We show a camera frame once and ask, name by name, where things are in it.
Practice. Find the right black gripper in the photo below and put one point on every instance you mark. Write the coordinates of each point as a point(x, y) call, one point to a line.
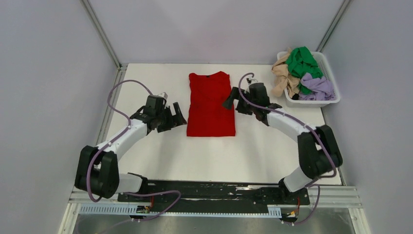
point(235, 94)

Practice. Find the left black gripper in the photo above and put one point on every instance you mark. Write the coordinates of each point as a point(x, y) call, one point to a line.
point(180, 120)

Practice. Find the red t shirt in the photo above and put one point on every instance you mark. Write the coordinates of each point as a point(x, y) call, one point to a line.
point(207, 117)

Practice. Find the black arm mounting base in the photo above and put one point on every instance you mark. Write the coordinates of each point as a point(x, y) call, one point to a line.
point(217, 197)

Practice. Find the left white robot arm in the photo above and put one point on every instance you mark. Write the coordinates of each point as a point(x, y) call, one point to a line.
point(98, 172)

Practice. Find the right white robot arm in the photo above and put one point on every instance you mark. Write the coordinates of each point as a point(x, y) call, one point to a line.
point(318, 151)

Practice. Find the beige t shirt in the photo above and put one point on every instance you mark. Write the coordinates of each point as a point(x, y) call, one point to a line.
point(283, 78)

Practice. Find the green t shirt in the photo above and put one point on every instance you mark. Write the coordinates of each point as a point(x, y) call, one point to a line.
point(301, 64)

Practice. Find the lilac t shirt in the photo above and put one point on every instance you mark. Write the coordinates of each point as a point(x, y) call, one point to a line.
point(316, 89)

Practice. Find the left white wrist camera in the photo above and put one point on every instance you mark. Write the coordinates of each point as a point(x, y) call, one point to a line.
point(163, 95)

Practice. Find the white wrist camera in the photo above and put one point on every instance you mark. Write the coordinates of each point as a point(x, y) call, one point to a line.
point(251, 80)
point(163, 95)

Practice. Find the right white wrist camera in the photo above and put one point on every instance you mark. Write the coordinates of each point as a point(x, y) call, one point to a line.
point(251, 80)

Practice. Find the grey slotted cable duct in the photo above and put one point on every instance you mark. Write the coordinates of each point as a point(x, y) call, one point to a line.
point(133, 210)

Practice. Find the aluminium frame rail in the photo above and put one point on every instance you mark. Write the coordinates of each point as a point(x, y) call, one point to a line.
point(320, 197)

